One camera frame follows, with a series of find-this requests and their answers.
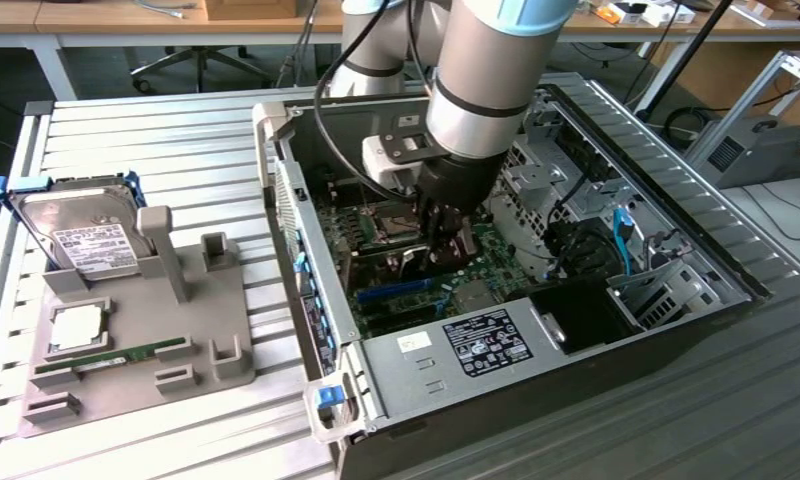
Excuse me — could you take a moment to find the hard disk blue carrier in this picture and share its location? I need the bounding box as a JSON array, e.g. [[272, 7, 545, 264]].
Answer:
[[0, 169, 160, 282]]

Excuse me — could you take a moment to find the silver disk bay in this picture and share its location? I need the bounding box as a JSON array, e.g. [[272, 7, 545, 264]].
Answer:
[[604, 259, 708, 332]]

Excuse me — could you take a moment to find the white cardboard box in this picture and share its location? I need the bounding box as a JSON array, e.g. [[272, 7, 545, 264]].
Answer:
[[641, 3, 696, 26]]

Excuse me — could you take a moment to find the graphics card with black fan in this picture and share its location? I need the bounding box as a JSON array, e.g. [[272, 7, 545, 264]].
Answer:
[[337, 233, 472, 294]]

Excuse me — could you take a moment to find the black pole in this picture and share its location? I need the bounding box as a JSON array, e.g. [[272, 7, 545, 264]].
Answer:
[[636, 0, 736, 124]]

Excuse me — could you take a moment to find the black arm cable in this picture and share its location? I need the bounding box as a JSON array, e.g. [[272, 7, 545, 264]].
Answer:
[[310, 0, 416, 204]]

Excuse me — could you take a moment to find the CPU socket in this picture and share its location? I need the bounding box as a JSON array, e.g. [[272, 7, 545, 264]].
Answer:
[[365, 202, 429, 247]]

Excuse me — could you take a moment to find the small orange white box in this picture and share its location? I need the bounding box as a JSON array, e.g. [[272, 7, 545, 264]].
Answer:
[[604, 2, 645, 25]]

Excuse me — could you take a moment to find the brown cardboard box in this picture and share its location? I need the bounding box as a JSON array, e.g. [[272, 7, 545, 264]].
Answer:
[[204, 0, 300, 22]]

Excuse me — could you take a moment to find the coiled black cable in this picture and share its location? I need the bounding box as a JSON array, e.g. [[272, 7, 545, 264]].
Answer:
[[661, 106, 720, 147]]

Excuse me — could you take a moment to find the silver power supply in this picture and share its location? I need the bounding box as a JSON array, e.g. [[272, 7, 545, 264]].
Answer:
[[357, 298, 569, 421]]

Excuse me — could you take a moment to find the grey parts rack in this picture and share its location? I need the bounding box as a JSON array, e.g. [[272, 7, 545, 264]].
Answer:
[[15, 203, 258, 440]]

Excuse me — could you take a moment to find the black wire bundle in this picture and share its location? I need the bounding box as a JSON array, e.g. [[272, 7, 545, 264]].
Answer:
[[543, 164, 625, 284]]

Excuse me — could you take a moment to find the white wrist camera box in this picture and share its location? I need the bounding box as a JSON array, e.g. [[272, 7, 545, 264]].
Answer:
[[360, 132, 445, 197]]

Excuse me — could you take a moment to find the grey control box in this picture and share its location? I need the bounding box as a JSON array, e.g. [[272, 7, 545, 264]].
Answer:
[[704, 115, 800, 190]]

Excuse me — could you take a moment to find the silver drive cage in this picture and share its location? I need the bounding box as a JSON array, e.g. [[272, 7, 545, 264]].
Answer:
[[499, 92, 632, 241]]

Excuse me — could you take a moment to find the green motherboard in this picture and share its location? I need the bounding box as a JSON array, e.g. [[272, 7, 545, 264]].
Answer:
[[312, 172, 539, 339]]

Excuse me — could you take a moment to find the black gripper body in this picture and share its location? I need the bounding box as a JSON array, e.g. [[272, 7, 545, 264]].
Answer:
[[416, 152, 507, 217]]

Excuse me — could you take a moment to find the blue wire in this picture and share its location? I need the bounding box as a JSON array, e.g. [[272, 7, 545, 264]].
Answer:
[[611, 206, 640, 277]]

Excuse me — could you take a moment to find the silver chipset heatsink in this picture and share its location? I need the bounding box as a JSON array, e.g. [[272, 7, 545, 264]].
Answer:
[[452, 281, 500, 312]]

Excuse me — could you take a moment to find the green RAM stick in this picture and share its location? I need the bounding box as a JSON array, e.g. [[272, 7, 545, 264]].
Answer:
[[33, 337, 189, 377]]

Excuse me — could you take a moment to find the aluminium profile frame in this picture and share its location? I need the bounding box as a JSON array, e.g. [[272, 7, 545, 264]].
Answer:
[[683, 48, 800, 166]]

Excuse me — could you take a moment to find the wooden desk white frame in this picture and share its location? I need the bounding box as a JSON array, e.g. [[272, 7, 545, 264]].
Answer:
[[0, 0, 348, 101], [559, 0, 800, 49]]

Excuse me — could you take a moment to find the silver CPU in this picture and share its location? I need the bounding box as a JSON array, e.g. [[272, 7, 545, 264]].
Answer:
[[48, 304, 108, 352]]

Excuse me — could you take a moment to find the open black PC case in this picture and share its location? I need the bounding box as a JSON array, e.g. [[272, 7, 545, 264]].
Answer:
[[250, 82, 773, 480]]

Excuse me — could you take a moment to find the black expansion slot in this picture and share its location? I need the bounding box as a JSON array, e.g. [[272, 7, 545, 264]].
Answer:
[[366, 313, 442, 335], [361, 301, 438, 321]]

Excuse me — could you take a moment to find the blue case latch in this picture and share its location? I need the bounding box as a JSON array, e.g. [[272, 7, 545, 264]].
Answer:
[[312, 385, 345, 412]]

